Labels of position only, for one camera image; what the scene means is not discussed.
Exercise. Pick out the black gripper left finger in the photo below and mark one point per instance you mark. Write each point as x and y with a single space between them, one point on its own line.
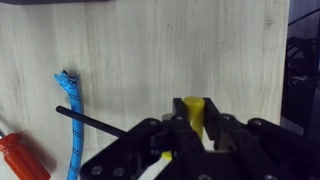
146 150

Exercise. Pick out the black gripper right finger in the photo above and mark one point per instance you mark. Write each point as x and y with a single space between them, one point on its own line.
253 150

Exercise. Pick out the black lattice crate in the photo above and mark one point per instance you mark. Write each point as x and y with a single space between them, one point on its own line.
301 86

